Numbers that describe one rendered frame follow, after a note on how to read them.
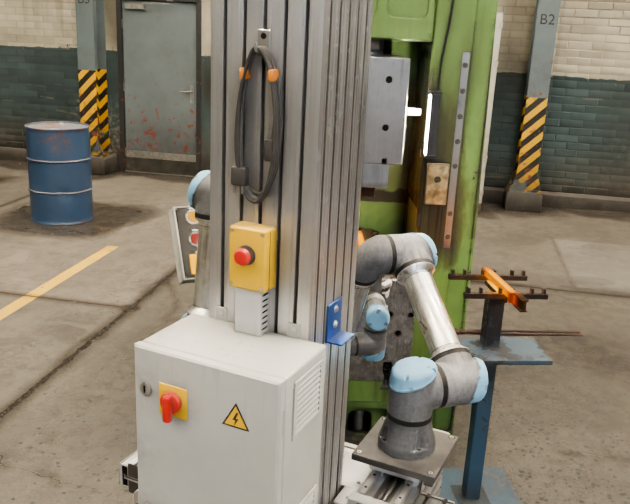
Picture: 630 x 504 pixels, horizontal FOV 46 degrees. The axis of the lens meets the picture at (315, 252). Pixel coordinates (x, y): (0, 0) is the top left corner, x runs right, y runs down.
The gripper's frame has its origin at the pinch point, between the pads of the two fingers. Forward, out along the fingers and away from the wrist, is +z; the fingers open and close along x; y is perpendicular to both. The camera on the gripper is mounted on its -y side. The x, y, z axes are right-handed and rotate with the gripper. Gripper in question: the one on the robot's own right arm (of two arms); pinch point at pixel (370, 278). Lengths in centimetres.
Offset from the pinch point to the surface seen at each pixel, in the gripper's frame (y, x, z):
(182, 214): -17, -70, 14
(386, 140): -46, 6, 31
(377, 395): 60, 9, 25
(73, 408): 100, -134, 75
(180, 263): -1, -69, 5
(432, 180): -29, 27, 43
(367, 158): -38.3, -1.2, 30.7
